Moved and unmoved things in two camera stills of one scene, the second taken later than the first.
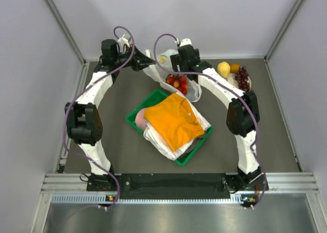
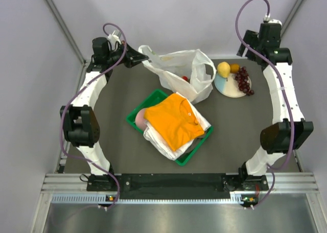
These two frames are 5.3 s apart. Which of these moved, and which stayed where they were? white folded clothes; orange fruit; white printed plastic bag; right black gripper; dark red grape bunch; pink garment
Moved: white printed plastic bag; right black gripper
Stayed: orange fruit; pink garment; dark red grape bunch; white folded clothes
